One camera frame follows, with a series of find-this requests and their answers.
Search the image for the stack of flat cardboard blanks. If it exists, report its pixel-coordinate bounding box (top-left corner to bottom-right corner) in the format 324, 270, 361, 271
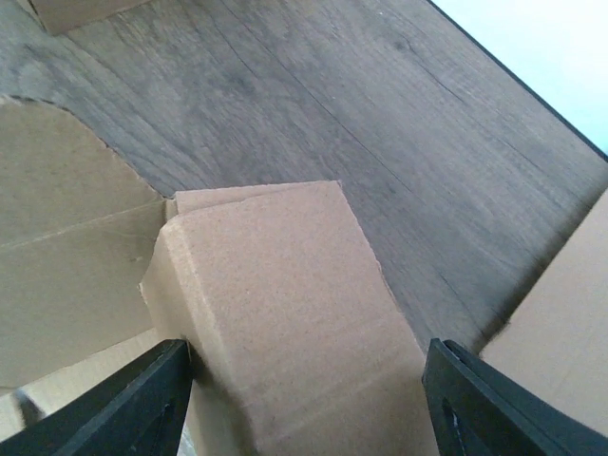
481, 196, 608, 434

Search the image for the small tilted cardboard box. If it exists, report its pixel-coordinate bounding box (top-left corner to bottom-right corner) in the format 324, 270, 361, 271
17, 0, 148, 35

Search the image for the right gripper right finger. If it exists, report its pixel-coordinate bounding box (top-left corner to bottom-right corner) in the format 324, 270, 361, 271
422, 338, 607, 455

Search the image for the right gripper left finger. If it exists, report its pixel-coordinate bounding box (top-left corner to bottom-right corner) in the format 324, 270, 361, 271
1, 339, 193, 455

